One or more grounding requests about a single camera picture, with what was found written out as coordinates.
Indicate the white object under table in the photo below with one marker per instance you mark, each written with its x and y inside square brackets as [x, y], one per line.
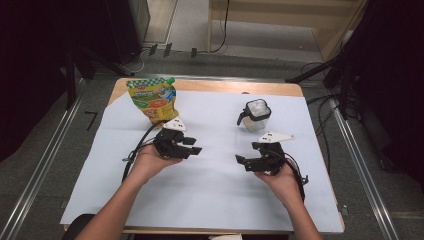
[226, 237]

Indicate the metal floor rail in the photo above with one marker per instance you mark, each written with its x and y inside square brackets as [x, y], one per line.
[36, 173]
[363, 166]

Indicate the wooden table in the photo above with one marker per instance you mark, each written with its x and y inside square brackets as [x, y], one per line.
[233, 87]

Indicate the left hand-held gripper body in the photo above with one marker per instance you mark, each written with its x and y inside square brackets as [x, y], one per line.
[168, 143]

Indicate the black metal stand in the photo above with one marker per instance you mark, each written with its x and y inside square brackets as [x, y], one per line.
[336, 66]
[86, 63]

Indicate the person's right hand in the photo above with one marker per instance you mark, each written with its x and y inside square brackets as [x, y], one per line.
[285, 186]

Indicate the light wooden furniture frame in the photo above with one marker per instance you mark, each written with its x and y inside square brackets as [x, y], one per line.
[266, 13]

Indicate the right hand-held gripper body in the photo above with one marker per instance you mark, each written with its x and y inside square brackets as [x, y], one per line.
[271, 156]

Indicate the yellow green spouted pouch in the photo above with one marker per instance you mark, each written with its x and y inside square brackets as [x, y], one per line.
[153, 98]

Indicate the person's left hand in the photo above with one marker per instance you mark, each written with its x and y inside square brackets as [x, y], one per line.
[150, 165]

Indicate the black cabinet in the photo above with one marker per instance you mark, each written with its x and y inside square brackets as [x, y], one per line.
[125, 30]

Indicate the dark curtain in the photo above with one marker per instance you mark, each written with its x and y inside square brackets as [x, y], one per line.
[30, 66]
[396, 83]

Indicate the white paper sheet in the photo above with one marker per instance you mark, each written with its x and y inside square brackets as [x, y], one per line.
[216, 193]

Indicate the clear jar with black lid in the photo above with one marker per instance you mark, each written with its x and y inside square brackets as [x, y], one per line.
[256, 111]

